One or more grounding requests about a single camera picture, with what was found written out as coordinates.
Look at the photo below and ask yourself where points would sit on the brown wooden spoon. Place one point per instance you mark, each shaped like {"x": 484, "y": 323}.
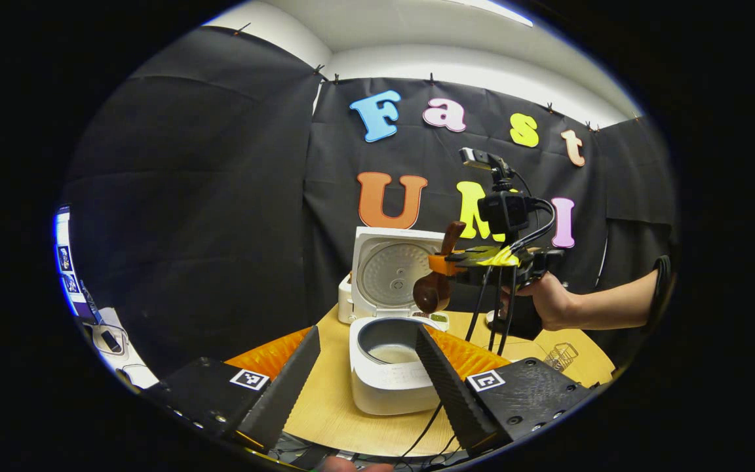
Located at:
{"x": 433, "y": 292}

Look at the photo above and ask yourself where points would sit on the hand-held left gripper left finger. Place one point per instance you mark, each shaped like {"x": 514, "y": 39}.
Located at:
{"x": 284, "y": 393}

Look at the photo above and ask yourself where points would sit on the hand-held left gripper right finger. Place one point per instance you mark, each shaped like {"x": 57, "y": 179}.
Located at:
{"x": 446, "y": 387}

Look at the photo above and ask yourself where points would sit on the white toaster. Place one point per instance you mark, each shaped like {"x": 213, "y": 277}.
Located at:
{"x": 345, "y": 301}

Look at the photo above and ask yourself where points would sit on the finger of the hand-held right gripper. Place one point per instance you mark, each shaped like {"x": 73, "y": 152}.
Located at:
{"x": 482, "y": 257}

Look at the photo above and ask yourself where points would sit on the white side table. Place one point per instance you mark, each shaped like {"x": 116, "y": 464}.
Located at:
{"x": 122, "y": 360}

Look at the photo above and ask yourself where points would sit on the white rice cooker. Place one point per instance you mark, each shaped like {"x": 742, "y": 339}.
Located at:
{"x": 384, "y": 387}

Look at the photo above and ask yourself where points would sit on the ceiling light panel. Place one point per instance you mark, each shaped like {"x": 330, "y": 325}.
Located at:
{"x": 499, "y": 10}

